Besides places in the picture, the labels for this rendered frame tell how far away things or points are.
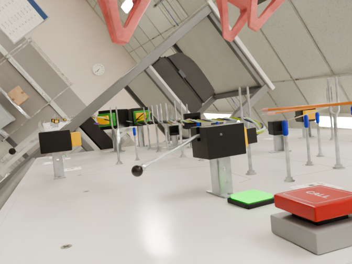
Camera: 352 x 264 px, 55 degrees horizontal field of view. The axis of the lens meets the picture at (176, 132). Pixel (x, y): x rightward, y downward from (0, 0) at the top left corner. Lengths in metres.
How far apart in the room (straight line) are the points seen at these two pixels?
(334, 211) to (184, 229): 0.14
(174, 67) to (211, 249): 1.34
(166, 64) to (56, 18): 6.77
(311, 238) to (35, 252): 0.23
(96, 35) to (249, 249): 8.04
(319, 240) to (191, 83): 1.37
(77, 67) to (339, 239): 7.90
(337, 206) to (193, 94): 1.36
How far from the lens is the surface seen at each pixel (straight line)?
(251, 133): 0.46
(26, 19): 8.18
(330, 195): 0.30
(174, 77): 1.56
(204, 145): 0.42
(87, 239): 0.35
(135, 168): 0.39
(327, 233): 0.27
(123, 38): 0.40
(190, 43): 1.97
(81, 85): 8.06
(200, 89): 1.61
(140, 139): 1.27
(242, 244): 0.29
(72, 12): 8.29
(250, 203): 0.38
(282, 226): 0.30
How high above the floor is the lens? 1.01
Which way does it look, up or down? 13 degrees up
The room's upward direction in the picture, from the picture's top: 46 degrees clockwise
